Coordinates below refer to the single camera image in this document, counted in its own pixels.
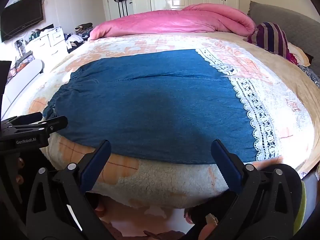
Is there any purple striped cloth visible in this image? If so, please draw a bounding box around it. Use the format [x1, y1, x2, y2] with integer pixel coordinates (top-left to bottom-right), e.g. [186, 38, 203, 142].
[247, 22, 290, 58]

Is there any person's left hand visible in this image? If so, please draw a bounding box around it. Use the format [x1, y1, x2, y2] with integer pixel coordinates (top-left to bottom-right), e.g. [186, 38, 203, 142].
[14, 156, 25, 184]

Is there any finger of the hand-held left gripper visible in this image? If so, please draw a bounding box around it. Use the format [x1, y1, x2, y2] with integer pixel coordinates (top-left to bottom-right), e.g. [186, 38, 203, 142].
[0, 112, 43, 129]
[32, 116, 68, 134]

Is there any white rounded chair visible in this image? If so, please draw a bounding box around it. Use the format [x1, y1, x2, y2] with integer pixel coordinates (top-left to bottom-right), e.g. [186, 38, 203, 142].
[0, 59, 45, 120]

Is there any orange white fleece blanket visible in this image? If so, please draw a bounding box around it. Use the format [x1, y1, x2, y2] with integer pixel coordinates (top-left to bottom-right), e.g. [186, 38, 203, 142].
[25, 34, 314, 209]

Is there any tan bed sheet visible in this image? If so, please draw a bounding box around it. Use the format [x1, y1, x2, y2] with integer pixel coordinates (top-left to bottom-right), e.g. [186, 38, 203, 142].
[212, 31, 320, 178]

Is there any white dresser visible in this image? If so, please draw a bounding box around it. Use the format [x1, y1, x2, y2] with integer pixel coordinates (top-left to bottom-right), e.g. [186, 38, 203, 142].
[26, 26, 68, 68]

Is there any dark floral cloth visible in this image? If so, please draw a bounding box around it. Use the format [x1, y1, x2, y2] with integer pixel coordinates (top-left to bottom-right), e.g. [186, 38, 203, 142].
[300, 65, 320, 88]

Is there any black wall television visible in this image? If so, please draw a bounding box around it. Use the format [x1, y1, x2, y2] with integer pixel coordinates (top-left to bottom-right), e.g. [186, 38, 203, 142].
[0, 0, 44, 43]

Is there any blue denim pants lace trim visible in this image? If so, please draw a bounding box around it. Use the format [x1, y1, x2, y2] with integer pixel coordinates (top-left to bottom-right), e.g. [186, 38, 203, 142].
[42, 49, 283, 165]

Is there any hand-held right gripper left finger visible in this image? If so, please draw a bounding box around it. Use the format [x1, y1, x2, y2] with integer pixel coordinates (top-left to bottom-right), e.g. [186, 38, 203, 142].
[25, 140, 115, 240]

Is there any pink duvet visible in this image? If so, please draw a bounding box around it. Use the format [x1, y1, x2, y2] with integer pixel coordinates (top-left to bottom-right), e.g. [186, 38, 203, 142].
[89, 3, 256, 41]

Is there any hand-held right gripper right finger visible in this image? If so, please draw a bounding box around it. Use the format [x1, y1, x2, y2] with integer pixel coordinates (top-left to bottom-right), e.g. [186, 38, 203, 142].
[211, 139, 304, 240]

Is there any pile of clothes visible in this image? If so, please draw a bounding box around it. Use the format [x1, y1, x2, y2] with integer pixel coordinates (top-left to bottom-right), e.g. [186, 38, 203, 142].
[64, 22, 95, 52]

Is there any cream pillow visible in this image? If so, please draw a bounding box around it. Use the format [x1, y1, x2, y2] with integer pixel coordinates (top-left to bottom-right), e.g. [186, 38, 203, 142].
[287, 42, 310, 67]

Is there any desk clutter with cables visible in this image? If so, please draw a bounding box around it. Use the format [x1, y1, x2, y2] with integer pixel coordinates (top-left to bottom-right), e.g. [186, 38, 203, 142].
[14, 39, 34, 70]

